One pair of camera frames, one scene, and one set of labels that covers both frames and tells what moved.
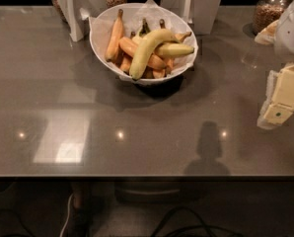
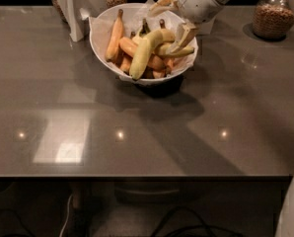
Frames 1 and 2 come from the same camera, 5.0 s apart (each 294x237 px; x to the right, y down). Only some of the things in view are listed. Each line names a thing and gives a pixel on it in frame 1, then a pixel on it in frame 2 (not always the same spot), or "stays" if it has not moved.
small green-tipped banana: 142,33 stays
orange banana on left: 115,37 stays
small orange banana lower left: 123,61 stays
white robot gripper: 291,30 → 198,2
